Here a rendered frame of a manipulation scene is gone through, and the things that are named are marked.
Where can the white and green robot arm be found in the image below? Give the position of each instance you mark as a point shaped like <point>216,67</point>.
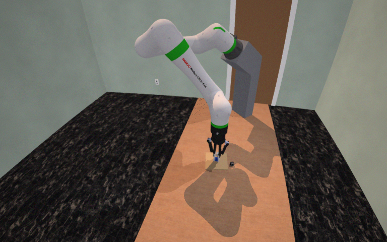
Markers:
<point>163,38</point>

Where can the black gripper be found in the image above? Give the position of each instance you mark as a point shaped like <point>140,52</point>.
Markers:
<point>216,140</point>

